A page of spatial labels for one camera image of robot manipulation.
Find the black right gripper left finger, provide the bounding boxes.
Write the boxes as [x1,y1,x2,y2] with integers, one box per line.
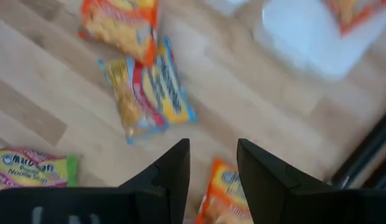
[118,138,192,224]

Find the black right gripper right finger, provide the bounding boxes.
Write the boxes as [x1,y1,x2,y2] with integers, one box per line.
[237,138,333,224]

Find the orange Maruchan ramen pack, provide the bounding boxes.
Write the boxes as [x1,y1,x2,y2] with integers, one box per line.
[325,0,386,37]
[78,0,159,68]
[195,157,255,224]

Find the blue Maruchan ramen pack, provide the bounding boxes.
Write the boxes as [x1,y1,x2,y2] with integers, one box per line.
[98,39,199,146]

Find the green Maruchan ramen pack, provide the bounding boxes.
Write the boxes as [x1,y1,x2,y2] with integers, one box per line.
[0,147,80,191]

